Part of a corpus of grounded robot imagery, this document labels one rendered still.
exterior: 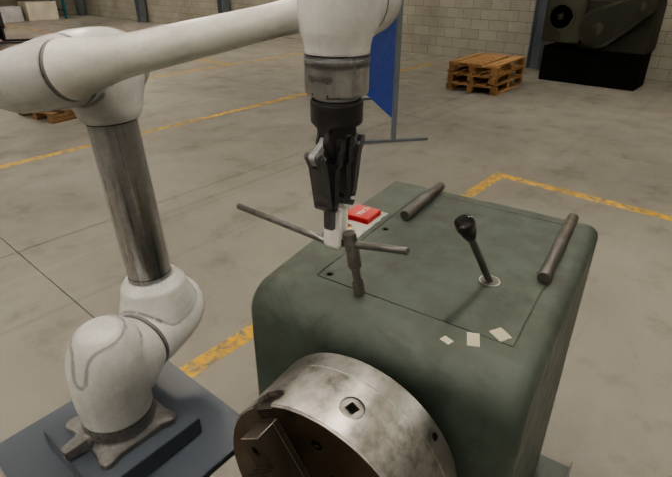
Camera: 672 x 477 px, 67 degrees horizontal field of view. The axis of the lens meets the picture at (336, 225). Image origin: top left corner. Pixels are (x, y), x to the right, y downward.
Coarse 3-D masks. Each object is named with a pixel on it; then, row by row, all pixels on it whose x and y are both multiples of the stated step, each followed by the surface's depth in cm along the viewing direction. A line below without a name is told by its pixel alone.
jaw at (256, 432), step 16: (272, 400) 70; (272, 416) 68; (256, 432) 66; (272, 432) 66; (256, 448) 66; (272, 448) 66; (288, 448) 67; (256, 464) 67; (272, 464) 65; (288, 464) 66
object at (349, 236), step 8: (344, 232) 79; (352, 232) 78; (344, 240) 79; (352, 240) 78; (352, 248) 79; (352, 256) 79; (352, 264) 80; (360, 264) 80; (352, 272) 81; (360, 280) 82; (360, 288) 82; (360, 296) 82
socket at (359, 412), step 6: (342, 402) 65; (348, 402) 66; (354, 402) 66; (360, 402) 66; (342, 408) 65; (348, 408) 66; (354, 408) 66; (360, 408) 65; (348, 414) 64; (354, 414) 64; (360, 414) 64
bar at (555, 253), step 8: (568, 216) 106; (576, 216) 106; (568, 224) 102; (560, 232) 99; (568, 232) 99; (560, 240) 96; (552, 248) 94; (560, 248) 94; (552, 256) 91; (560, 256) 92; (544, 264) 89; (552, 264) 88; (544, 272) 86; (552, 272) 87; (544, 280) 86
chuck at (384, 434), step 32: (288, 384) 71; (320, 384) 68; (352, 384) 68; (256, 416) 70; (288, 416) 66; (320, 416) 63; (384, 416) 65; (320, 448) 65; (352, 448) 61; (384, 448) 62; (416, 448) 65
